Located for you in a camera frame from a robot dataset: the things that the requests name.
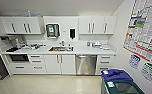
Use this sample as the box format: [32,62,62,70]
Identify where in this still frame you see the black built-in microwave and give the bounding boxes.
[8,53,30,63]

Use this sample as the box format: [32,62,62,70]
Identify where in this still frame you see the blue lidded recycling bin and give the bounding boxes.
[101,69,134,84]

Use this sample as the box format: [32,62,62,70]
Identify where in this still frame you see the white drawer unit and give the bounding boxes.
[28,53,46,74]
[97,54,116,75]

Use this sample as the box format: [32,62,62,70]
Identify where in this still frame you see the stainless steel dishwasher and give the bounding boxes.
[75,54,98,76]

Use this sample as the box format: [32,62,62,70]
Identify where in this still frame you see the green printed bin sign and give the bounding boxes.
[140,62,152,83]

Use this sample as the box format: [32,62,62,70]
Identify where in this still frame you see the white two-door base cabinet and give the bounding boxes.
[43,53,76,76]

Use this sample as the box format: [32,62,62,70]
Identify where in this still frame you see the green lidded recycling bin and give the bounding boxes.
[101,80,146,94]

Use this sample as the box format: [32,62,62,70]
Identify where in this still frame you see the pale blue spray bottle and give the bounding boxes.
[26,10,32,18]

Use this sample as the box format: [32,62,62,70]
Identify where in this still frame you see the blue dish soap bottle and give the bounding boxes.
[86,41,91,48]

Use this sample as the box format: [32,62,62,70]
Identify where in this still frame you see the steel paper towel dispenser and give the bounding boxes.
[45,23,61,39]

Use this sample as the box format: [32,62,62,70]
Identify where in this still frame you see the white wall cabinet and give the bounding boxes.
[0,16,46,35]
[78,15,117,35]

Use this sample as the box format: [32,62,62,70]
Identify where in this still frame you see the printed wall poster board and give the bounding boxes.
[122,0,152,65]

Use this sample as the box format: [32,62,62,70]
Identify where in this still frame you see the black soap dispenser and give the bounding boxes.
[69,28,76,40]

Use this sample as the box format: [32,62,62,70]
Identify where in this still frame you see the blue printed bin sign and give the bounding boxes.
[128,54,142,70]

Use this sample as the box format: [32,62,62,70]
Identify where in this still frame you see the white dish towel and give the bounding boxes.
[101,44,114,52]

